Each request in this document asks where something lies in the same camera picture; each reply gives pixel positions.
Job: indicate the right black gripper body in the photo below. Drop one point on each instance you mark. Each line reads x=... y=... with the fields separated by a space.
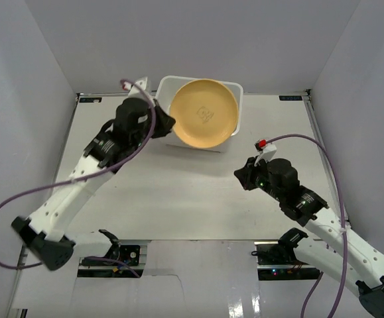
x=260 y=181

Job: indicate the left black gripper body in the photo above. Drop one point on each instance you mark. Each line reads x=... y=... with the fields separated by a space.
x=162 y=122

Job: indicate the yellow plastic plate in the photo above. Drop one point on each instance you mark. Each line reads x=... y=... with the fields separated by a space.
x=206 y=113

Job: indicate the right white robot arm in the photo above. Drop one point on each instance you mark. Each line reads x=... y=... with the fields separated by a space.
x=363 y=264

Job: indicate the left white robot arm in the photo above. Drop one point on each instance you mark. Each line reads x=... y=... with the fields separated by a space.
x=44 y=231

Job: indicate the white plastic bin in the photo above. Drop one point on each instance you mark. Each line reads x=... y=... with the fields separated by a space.
x=166 y=91

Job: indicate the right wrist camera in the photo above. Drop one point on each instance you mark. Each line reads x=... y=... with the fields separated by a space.
x=266 y=151

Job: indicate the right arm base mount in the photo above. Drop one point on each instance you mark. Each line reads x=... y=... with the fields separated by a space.
x=276 y=260

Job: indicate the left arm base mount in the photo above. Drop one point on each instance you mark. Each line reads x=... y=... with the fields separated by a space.
x=120 y=260

